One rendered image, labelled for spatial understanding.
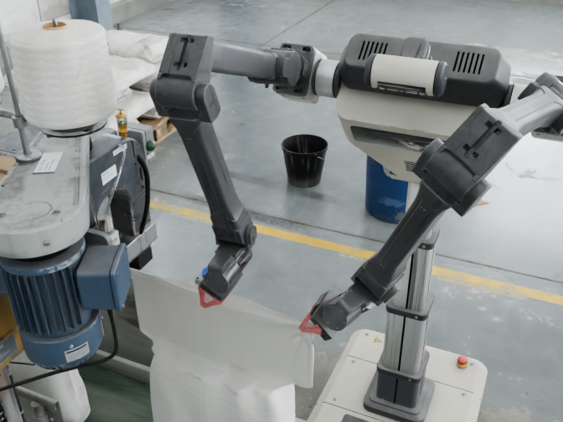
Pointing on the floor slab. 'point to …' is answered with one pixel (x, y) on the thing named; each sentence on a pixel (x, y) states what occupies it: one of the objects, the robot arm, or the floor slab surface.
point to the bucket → (304, 159)
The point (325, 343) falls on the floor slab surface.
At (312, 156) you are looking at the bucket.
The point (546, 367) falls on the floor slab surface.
